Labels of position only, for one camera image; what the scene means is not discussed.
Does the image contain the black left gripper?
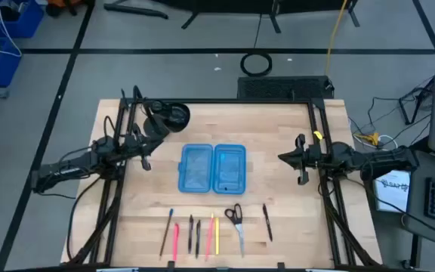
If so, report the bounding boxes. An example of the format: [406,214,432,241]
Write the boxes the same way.
[121,122,165,172]

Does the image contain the black desk lamp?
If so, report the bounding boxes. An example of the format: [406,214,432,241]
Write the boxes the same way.
[141,98,191,141]

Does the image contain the pink pencil with yellow tip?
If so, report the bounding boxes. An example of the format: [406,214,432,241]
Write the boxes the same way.
[205,212,215,261]

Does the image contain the black handled scissors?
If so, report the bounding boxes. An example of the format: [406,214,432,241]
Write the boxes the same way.
[224,203,245,258]

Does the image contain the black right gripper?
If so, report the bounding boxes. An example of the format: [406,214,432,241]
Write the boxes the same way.
[277,133,322,186]

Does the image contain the yellow pen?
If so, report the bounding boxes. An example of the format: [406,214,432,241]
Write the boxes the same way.
[214,217,221,255]

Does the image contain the grey desk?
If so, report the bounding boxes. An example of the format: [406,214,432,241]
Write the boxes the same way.
[402,149,435,254]

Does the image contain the yellow plug connector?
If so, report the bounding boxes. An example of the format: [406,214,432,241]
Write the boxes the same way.
[355,131,380,147]

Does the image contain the white printed paper sheet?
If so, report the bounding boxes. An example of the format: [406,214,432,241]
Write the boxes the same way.
[374,169,411,213]

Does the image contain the black fabric partition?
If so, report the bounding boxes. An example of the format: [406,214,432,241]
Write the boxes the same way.
[103,0,361,34]

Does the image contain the black perforated computer case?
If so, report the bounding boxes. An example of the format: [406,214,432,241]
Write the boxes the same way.
[236,75,335,101]

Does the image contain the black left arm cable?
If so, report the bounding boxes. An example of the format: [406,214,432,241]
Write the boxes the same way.
[66,175,103,261]

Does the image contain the black metal table frame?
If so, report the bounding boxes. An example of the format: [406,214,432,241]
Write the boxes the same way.
[60,85,383,271]

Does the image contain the short pink pen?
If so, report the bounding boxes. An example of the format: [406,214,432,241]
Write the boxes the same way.
[172,222,180,261]

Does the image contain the dark pencil with blue cap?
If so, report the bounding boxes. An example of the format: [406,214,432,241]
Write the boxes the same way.
[159,208,174,260]

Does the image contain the blue translucent plastic supply box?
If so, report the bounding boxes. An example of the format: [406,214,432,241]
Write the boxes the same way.
[177,143,247,196]

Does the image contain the black pen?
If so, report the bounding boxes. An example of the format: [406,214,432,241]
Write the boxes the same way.
[195,219,202,259]
[187,214,195,255]
[261,203,273,243]

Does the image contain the yellow hanging cable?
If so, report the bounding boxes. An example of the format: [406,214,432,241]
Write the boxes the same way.
[325,0,349,76]

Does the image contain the black coiled cable ring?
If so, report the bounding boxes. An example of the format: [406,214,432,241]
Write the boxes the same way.
[239,51,273,78]

